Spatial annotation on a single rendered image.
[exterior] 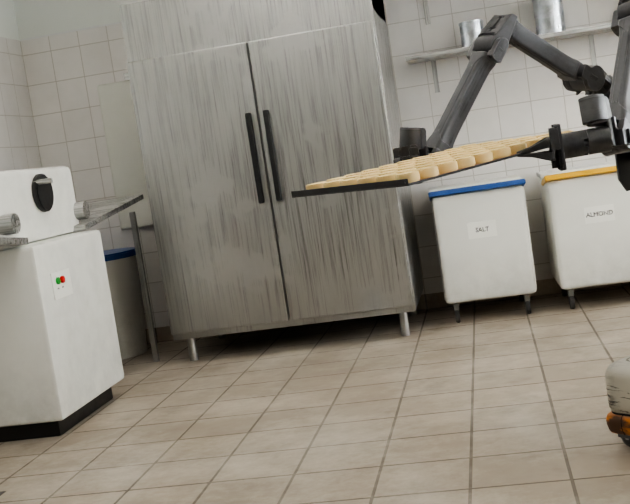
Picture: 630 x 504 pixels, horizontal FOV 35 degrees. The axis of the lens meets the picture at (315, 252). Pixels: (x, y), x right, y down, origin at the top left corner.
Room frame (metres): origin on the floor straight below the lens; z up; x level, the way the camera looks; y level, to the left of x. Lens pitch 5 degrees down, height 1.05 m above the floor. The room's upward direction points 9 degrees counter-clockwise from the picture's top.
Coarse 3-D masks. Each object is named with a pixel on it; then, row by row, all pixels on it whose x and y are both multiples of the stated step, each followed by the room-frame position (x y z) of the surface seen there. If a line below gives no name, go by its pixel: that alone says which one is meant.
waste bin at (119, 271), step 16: (112, 256) 6.18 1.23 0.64; (128, 256) 6.28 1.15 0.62; (112, 272) 6.19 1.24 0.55; (128, 272) 6.27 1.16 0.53; (112, 288) 6.18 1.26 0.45; (128, 288) 6.26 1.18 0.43; (112, 304) 6.18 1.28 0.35; (128, 304) 6.25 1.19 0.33; (128, 320) 6.24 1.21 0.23; (128, 336) 6.23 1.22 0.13; (144, 336) 6.38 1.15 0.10; (128, 352) 6.23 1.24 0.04; (144, 352) 6.35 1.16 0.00
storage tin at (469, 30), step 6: (462, 24) 6.08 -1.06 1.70; (468, 24) 6.06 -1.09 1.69; (474, 24) 6.06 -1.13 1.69; (480, 24) 6.07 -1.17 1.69; (462, 30) 6.09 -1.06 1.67; (468, 30) 6.06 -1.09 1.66; (474, 30) 6.06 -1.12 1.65; (480, 30) 6.07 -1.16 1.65; (462, 36) 6.10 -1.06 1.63; (468, 36) 6.07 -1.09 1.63; (474, 36) 6.06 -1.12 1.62; (462, 42) 6.11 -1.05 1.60; (468, 42) 6.07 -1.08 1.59
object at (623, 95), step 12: (612, 24) 2.49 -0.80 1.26; (624, 24) 2.45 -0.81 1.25; (624, 36) 2.42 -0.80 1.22; (624, 48) 2.40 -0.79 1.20; (624, 60) 2.38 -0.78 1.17; (624, 72) 2.36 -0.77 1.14; (612, 84) 2.37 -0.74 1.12; (624, 84) 2.34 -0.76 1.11; (612, 96) 2.34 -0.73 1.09; (624, 96) 2.32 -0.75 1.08; (612, 108) 2.32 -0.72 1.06; (624, 108) 2.30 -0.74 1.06; (624, 120) 2.27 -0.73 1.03
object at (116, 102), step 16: (128, 80) 6.61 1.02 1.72; (112, 96) 6.63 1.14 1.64; (128, 96) 6.61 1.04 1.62; (112, 112) 6.63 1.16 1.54; (128, 112) 6.61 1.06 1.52; (112, 128) 6.63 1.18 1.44; (128, 128) 6.61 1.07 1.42; (112, 144) 6.63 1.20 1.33; (128, 144) 6.62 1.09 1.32; (112, 160) 6.64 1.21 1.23; (128, 160) 6.62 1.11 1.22; (112, 176) 6.64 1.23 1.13; (128, 176) 6.62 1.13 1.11; (144, 176) 6.60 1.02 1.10; (128, 192) 6.63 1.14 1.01; (144, 192) 6.61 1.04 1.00; (128, 208) 6.63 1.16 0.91; (144, 208) 6.61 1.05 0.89; (128, 224) 6.63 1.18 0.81; (144, 224) 6.61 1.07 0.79
